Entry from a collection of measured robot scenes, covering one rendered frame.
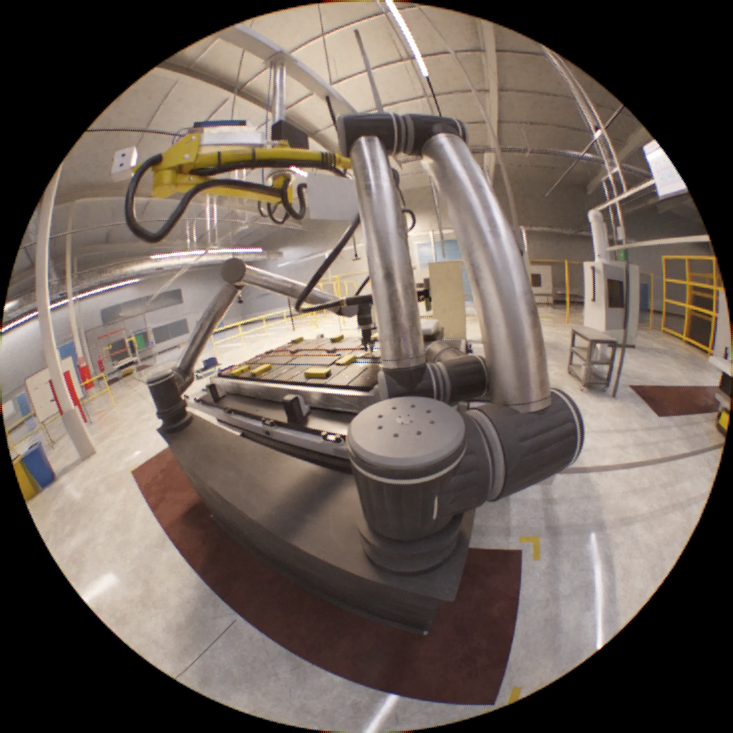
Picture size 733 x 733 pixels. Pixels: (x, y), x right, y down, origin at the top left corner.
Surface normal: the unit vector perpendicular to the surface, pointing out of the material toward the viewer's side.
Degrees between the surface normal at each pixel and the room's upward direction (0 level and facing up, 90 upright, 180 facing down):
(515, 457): 55
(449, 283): 90
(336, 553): 0
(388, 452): 6
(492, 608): 0
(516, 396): 75
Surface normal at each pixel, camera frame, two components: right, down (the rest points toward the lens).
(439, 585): -0.13, -0.94
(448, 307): -0.41, 0.35
